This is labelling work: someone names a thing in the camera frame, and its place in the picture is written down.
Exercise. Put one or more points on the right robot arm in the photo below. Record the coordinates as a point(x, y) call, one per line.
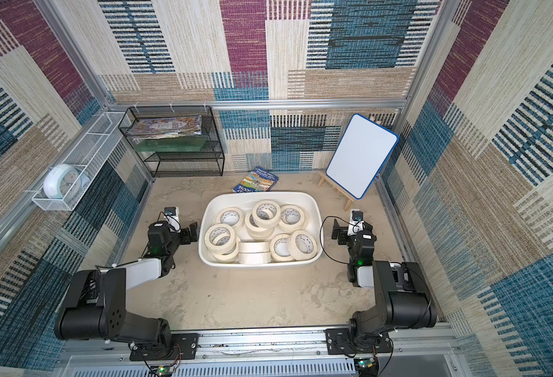
point(402, 297)

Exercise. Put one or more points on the wooden easel stand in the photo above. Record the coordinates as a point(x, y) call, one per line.
point(350, 200)

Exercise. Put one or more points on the black wire shelf rack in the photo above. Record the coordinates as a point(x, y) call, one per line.
point(207, 162)

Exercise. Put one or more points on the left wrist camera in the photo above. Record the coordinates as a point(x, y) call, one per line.
point(171, 215)

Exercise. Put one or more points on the masking tape roll nine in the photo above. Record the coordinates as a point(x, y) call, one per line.
point(279, 249)

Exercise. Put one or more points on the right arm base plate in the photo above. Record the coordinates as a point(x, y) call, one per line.
point(340, 341)

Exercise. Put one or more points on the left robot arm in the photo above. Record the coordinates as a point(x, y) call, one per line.
point(95, 303)

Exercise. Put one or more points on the masking tape roll ten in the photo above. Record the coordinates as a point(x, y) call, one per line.
point(302, 246)

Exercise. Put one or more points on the colourful puzzle box on shelf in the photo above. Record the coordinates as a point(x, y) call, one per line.
point(170, 127)

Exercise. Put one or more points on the white round alarm clock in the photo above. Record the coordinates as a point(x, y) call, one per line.
point(64, 182)

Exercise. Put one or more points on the masking tape roll two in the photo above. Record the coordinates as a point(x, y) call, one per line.
point(266, 214)

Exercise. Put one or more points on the masking tape roll eight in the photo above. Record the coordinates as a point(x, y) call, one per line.
point(255, 259)

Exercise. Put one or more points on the masking tape roll four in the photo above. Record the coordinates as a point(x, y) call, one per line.
point(256, 232)

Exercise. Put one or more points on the masking tape roll seven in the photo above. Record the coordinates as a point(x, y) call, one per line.
point(254, 247)

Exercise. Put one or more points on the blue treehouse book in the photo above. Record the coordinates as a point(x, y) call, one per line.
point(258, 180)

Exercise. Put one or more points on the green board on shelf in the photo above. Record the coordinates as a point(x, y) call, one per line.
point(188, 144)

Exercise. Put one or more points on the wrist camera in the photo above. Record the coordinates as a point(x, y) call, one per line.
point(356, 223)
point(171, 215)

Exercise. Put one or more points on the masking tape roll six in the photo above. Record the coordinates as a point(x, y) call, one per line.
point(229, 256)

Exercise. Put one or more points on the white wire wall basket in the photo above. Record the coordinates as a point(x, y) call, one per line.
point(89, 153)

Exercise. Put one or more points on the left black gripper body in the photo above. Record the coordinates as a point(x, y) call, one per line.
point(184, 239)

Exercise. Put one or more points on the white plastic storage box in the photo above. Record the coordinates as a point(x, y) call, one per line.
point(246, 202)

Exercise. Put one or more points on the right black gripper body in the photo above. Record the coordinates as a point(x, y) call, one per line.
point(343, 231)

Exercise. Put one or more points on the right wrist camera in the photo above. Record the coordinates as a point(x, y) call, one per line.
point(356, 223)

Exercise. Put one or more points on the blue framed whiteboard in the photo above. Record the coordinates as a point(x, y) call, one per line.
point(360, 155)

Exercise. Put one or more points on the masking tape roll five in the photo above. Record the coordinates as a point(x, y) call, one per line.
point(220, 239)

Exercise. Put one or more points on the masking tape roll one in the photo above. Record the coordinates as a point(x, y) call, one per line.
point(231, 216)

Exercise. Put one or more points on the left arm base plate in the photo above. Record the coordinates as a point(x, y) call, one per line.
point(182, 346)

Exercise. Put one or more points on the masking tape roll three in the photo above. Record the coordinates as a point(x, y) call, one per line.
point(292, 218)

